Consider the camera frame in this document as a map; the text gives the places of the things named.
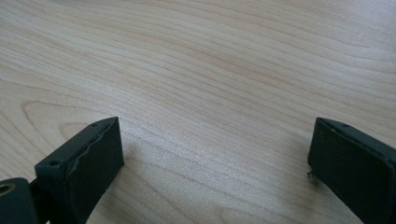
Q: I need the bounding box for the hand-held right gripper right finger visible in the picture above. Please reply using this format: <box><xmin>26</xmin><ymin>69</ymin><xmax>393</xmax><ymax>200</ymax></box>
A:
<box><xmin>306</xmin><ymin>117</ymin><xmax>396</xmax><ymax>224</ymax></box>

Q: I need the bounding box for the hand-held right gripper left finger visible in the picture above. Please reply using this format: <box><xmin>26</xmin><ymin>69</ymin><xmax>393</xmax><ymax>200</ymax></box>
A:
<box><xmin>34</xmin><ymin>116</ymin><xmax>125</xmax><ymax>224</ymax></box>

